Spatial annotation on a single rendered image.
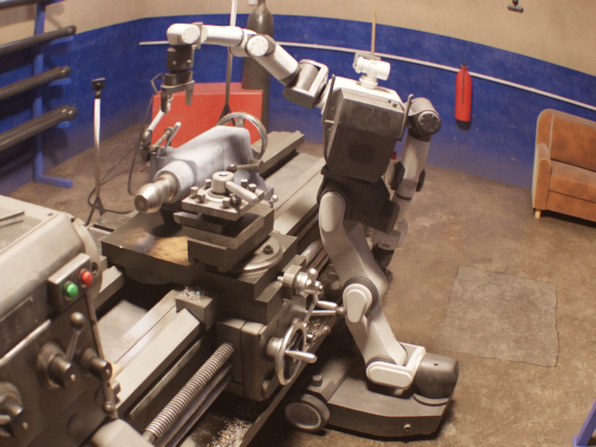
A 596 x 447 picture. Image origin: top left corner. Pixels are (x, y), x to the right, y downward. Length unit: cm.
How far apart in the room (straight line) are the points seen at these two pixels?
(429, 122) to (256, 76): 272
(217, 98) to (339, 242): 256
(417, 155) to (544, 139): 331
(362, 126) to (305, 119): 409
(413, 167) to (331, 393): 94
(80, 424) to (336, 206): 136
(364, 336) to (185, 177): 96
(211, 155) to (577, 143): 385
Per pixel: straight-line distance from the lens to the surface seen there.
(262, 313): 179
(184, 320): 174
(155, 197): 183
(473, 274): 396
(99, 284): 150
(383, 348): 247
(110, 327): 193
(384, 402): 252
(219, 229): 169
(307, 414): 253
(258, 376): 187
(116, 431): 137
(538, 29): 557
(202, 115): 473
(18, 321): 104
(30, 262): 108
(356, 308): 236
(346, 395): 254
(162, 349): 163
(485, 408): 282
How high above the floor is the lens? 178
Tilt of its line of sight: 24 degrees down
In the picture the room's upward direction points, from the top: 3 degrees clockwise
